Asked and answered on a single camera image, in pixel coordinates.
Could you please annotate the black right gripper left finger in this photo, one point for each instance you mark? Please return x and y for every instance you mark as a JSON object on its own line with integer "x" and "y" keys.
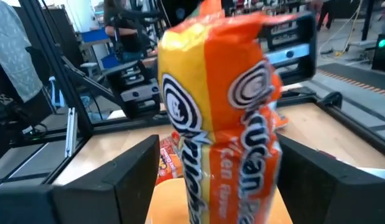
{"x": 117, "y": 193}

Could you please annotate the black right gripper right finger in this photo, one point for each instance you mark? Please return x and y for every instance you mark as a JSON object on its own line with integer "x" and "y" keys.
{"x": 329, "y": 196}

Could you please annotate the orange noodle packet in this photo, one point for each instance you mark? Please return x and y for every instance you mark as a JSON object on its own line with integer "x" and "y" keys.
{"x": 229, "y": 93}

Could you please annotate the white plastic bin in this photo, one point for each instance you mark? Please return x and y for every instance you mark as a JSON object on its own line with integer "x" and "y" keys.
{"x": 378, "y": 173}

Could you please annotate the red noodle packet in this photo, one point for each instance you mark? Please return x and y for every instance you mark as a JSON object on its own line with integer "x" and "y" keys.
{"x": 168, "y": 161}

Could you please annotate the person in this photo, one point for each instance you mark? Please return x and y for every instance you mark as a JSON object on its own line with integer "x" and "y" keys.
{"x": 12, "y": 46}
{"x": 326, "y": 12}
{"x": 127, "y": 34}

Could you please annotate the blue storage box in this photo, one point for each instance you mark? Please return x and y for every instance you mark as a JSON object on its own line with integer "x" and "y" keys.
{"x": 95, "y": 35}

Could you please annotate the black hazard-striped floor mat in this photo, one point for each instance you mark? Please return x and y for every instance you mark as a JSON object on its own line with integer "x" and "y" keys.
{"x": 360, "y": 77}

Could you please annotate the black box with green light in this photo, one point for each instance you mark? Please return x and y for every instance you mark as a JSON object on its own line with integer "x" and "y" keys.
{"x": 382, "y": 59}

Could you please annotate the silver aluminium bracket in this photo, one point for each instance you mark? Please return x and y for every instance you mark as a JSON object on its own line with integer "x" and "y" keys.
{"x": 71, "y": 133}

